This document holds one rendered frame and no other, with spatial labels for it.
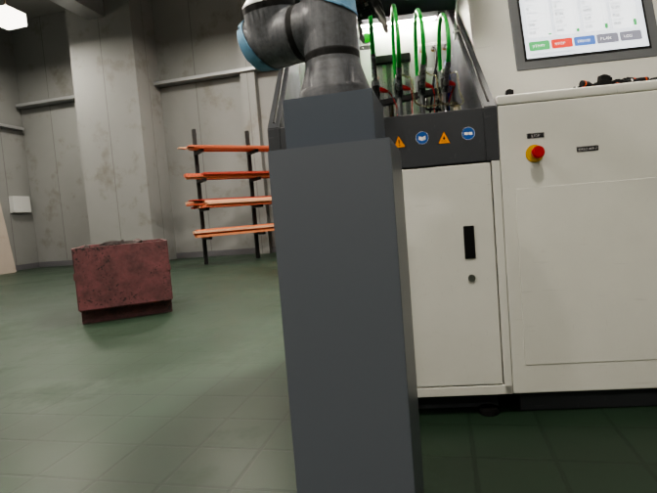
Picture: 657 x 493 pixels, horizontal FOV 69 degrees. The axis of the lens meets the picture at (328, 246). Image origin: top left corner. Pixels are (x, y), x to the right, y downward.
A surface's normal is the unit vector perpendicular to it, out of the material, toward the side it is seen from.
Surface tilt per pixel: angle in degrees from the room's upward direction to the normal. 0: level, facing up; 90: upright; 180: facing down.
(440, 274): 90
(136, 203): 90
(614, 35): 76
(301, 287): 90
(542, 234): 90
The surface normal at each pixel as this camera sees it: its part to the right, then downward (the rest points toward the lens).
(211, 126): -0.23, 0.08
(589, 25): -0.12, -0.17
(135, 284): 0.38, 0.03
